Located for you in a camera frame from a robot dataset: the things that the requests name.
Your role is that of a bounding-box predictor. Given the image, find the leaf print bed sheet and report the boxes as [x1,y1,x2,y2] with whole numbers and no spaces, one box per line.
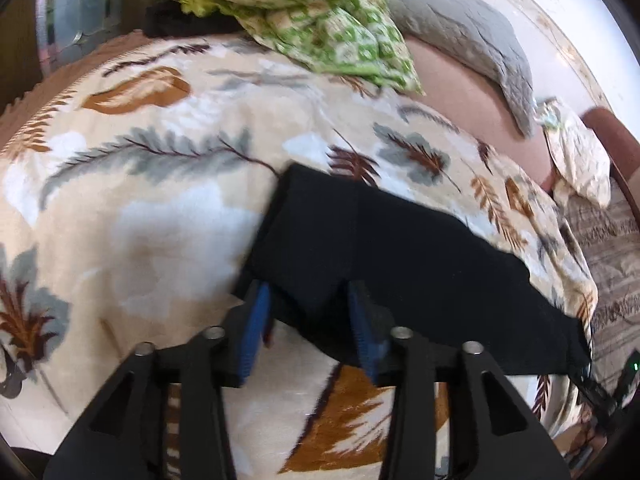
[0,40,598,476]

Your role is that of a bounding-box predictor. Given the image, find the black pants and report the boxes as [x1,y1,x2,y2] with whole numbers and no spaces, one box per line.
[239,162,592,377]

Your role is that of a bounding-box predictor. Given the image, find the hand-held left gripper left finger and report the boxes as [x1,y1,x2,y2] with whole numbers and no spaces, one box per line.
[44,280,273,480]

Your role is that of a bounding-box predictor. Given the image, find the cream floral cloth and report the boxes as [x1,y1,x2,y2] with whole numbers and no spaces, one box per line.
[535,97,613,208]

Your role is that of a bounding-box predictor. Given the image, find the grey quilted pillow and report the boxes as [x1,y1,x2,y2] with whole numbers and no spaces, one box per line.
[375,0,538,138]

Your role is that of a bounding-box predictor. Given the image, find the brown patterned rug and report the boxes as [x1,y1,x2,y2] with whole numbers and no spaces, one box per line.
[562,180,640,396]

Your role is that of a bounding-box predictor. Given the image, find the glass cabinet door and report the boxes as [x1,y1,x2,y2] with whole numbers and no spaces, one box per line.
[37,0,126,78]

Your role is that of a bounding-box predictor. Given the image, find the pink mattress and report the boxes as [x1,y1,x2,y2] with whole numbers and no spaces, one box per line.
[405,35,558,193]

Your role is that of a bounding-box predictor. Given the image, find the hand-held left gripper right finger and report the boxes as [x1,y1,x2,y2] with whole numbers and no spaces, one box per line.
[347,280,571,480]

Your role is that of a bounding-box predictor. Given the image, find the green patterned cloth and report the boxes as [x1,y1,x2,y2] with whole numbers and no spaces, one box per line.
[127,0,426,96]

